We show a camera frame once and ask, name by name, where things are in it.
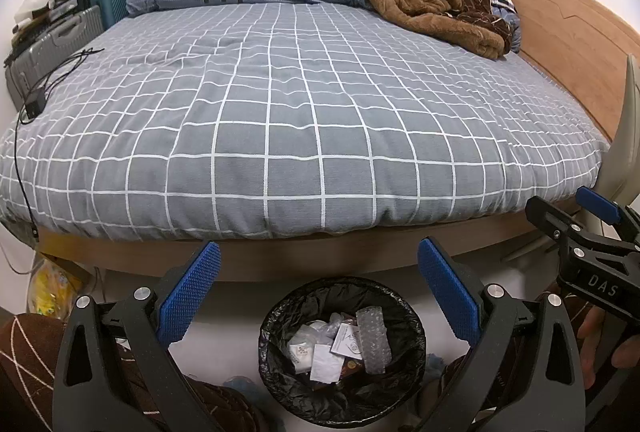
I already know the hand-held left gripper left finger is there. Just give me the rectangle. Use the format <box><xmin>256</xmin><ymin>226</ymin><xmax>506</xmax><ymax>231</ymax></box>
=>
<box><xmin>52</xmin><ymin>239</ymin><xmax>236</xmax><ymax>432</ymax></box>

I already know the white tissue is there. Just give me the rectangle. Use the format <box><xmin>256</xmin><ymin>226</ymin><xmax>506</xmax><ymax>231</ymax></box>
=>
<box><xmin>310</xmin><ymin>343</ymin><xmax>340</xmax><ymax>384</ymax></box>

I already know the clear plastic bag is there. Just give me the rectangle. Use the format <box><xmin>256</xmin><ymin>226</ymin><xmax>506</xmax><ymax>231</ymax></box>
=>
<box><xmin>286</xmin><ymin>327</ymin><xmax>317</xmax><ymax>375</ymax></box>

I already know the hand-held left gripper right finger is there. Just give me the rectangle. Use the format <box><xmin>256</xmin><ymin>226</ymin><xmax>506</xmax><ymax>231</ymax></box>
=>
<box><xmin>417</xmin><ymin>236</ymin><xmax>586</xmax><ymax>432</ymax></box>

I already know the yellow plastic bag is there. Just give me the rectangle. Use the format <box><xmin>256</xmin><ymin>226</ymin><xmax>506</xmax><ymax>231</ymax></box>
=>
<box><xmin>27</xmin><ymin>257</ymin><xmax>83</xmax><ymax>318</ymax></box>

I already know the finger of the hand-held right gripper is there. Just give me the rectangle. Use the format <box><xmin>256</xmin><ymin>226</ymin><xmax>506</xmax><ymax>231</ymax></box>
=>
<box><xmin>525</xmin><ymin>195</ymin><xmax>640</xmax><ymax>273</ymax></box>
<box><xmin>575</xmin><ymin>185</ymin><xmax>640</xmax><ymax>247</ymax></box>

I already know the person's right hand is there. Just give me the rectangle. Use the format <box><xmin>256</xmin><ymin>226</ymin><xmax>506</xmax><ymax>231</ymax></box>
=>
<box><xmin>577</xmin><ymin>305</ymin><xmax>640</xmax><ymax>390</ymax></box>

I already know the white item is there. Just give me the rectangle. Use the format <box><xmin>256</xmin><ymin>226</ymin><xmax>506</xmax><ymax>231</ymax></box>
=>
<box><xmin>14</xmin><ymin>0</ymin><xmax>63</xmax><ymax>26</ymax></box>

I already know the white sachet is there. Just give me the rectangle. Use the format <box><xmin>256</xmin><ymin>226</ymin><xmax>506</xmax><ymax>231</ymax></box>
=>
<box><xmin>330</xmin><ymin>322</ymin><xmax>363</xmax><ymax>358</ymax></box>

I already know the wooden bed frame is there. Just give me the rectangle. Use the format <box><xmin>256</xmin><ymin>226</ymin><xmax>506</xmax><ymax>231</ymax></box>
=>
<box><xmin>35</xmin><ymin>197</ymin><xmax>601</xmax><ymax>285</ymax></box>

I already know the red brown packet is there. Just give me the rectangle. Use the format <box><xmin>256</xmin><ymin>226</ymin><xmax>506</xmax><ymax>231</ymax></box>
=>
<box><xmin>341</xmin><ymin>357</ymin><xmax>367</xmax><ymax>379</ymax></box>

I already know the grey suitcase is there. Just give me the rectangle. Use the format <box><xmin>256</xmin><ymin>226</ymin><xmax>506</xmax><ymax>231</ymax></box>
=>
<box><xmin>5</xmin><ymin>5</ymin><xmax>103</xmax><ymax>98</ymax></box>

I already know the grey checked bed sheet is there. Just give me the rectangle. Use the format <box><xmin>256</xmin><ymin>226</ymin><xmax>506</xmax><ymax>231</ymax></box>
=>
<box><xmin>0</xmin><ymin>0</ymin><xmax>613</xmax><ymax>240</ymax></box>

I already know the wooden headboard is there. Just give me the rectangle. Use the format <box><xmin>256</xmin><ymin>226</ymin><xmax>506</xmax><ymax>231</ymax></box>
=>
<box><xmin>502</xmin><ymin>0</ymin><xmax>640</xmax><ymax>143</ymax></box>

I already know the black power adapter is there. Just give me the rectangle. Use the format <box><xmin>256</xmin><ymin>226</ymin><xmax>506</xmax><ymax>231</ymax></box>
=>
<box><xmin>20</xmin><ymin>90</ymin><xmax>47</xmax><ymax>122</ymax></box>

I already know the beige curved object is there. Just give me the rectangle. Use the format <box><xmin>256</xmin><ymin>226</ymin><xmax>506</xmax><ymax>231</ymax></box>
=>
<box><xmin>597</xmin><ymin>55</ymin><xmax>640</xmax><ymax>213</ymax></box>

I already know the black trash bin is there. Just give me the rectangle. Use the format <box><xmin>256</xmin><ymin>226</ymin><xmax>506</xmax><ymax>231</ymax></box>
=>
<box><xmin>258</xmin><ymin>276</ymin><xmax>427</xmax><ymax>415</ymax></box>

